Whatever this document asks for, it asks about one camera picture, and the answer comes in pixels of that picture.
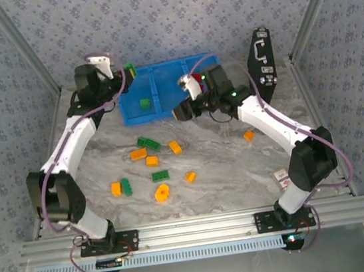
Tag blue three-compartment bin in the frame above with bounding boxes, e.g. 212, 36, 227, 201
113, 50, 229, 128

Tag long green lego brick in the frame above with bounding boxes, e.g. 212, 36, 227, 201
135, 134, 163, 154

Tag round yellow lego piece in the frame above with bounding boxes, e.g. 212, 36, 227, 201
153, 183, 172, 203

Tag black briefcase with metal clasps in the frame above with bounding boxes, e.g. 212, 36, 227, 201
242, 26, 281, 106

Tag small red white box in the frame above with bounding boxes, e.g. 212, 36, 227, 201
269, 168, 294, 194

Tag left circuit board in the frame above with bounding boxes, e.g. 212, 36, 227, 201
95, 256, 124, 271

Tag circuit board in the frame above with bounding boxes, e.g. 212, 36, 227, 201
281, 231, 307, 251
95, 256, 124, 271

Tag right circuit board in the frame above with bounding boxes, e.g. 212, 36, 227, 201
281, 231, 307, 251

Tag left aluminium side rail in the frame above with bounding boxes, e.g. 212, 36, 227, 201
15, 87, 81, 240

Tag aluminium side rail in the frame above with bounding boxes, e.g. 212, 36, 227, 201
15, 87, 81, 240
284, 50, 358, 203

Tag left aluminium frame post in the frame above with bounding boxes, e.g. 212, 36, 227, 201
0, 0, 63, 102

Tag aluminium frame post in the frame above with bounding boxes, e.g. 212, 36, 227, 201
0, 0, 63, 102
283, 0, 357, 64

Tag right aluminium side rail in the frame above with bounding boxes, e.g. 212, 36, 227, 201
284, 50, 358, 203

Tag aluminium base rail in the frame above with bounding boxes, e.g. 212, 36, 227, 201
16, 195, 364, 267

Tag right aluminium frame post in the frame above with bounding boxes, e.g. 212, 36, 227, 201
283, 0, 357, 64

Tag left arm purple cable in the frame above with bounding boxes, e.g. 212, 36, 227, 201
23, 49, 154, 272

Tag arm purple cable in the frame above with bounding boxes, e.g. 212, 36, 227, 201
23, 49, 154, 272
184, 37, 364, 265

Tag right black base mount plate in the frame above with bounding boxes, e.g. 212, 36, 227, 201
253, 205, 317, 234

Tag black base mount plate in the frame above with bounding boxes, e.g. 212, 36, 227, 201
77, 228, 141, 259
253, 205, 317, 234

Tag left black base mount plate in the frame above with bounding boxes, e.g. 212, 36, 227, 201
77, 228, 141, 259

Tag slotted pale cable duct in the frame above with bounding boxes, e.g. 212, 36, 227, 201
33, 233, 288, 272

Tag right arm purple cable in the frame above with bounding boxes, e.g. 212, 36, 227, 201
184, 37, 364, 265

